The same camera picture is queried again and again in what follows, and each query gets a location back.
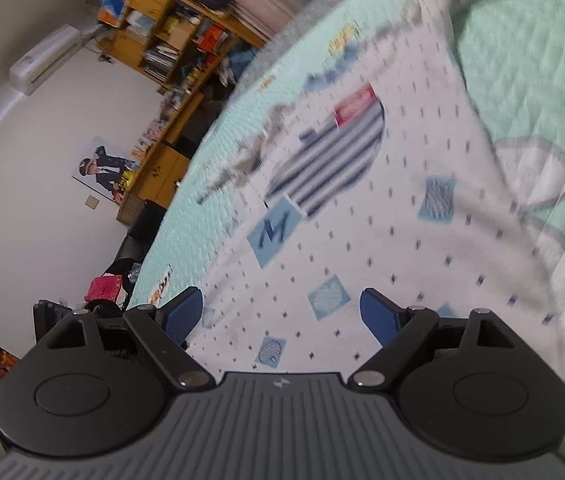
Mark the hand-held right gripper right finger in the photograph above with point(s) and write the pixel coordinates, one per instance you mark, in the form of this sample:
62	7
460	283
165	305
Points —
377	312

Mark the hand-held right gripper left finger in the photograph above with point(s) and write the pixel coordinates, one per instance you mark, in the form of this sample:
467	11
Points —
185	312

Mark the white patterned long-sleeve shirt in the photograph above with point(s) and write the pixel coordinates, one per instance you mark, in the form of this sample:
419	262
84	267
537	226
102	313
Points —
387	220

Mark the blue clothes pile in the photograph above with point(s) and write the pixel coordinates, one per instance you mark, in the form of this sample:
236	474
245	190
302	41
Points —
240	62

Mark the black chair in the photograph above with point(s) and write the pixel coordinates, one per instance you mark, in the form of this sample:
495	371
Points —
137	250

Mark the wooden desk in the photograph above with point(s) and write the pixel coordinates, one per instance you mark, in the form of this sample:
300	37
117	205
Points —
162	175

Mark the mint bee print quilt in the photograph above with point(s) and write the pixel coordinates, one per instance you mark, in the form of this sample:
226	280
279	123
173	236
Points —
527	75

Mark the wooden bookshelf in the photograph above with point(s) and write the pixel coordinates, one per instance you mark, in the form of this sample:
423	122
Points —
172	25

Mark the white air conditioner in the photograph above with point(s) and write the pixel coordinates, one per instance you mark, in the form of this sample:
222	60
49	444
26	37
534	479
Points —
45	60

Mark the wall socket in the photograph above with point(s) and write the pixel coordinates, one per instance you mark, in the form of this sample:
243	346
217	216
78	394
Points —
91	202

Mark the wall poster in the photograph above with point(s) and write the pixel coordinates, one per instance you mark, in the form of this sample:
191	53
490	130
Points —
105	167

